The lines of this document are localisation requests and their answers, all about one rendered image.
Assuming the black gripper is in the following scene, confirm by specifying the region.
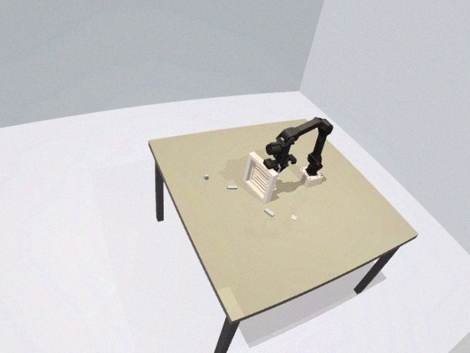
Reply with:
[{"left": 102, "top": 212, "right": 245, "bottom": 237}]
[{"left": 263, "top": 153, "right": 297, "bottom": 172}]

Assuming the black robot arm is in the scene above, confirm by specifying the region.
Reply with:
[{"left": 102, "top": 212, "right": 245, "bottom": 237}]
[{"left": 266, "top": 117, "right": 334, "bottom": 177}]

